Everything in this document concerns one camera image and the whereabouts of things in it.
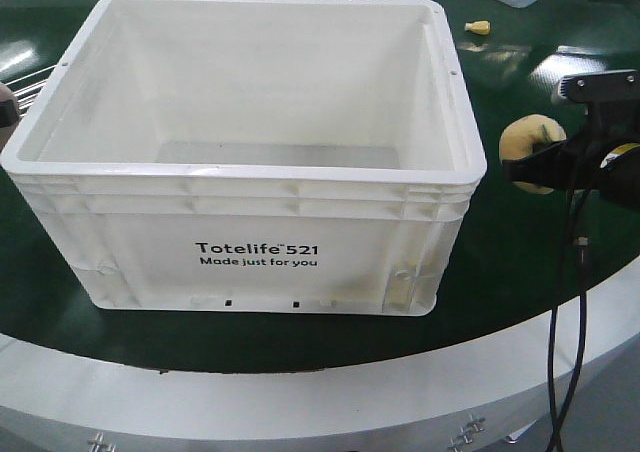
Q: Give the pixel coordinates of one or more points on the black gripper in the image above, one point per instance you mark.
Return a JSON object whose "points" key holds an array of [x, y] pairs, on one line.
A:
{"points": [[604, 154]]}

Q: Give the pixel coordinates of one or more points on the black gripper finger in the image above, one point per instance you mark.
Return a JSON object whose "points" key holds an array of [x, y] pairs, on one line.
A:
{"points": [[9, 114]]}

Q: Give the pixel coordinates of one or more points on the white plastic tote crate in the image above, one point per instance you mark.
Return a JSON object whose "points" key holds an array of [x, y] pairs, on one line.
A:
{"points": [[292, 156]]}

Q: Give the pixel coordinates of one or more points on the chrome metal rods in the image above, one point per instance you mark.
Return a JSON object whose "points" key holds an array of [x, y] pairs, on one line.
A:
{"points": [[27, 88]]}

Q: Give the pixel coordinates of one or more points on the small yellow toy piece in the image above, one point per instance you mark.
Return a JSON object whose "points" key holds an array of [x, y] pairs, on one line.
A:
{"points": [[480, 27]]}

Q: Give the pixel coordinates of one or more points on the white conveyor outer rim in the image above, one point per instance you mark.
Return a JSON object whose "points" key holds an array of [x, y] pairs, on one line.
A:
{"points": [[463, 397]]}

